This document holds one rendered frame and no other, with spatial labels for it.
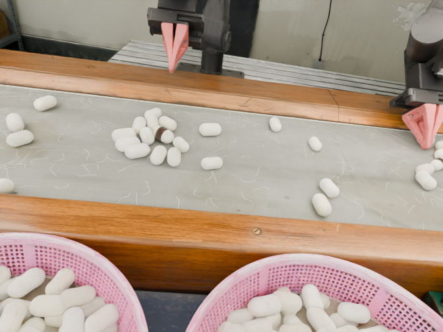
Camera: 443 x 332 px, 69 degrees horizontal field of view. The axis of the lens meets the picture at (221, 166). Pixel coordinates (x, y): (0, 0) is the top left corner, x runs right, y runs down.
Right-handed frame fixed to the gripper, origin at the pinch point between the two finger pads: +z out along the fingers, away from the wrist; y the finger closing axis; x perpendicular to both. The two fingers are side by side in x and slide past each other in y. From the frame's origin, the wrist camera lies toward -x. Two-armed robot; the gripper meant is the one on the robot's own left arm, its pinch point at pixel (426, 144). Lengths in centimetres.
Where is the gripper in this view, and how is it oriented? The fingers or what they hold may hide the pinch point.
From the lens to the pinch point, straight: 70.0
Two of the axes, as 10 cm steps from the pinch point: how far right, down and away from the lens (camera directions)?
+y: 9.9, 1.0, 0.9
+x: -1.1, 2.1, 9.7
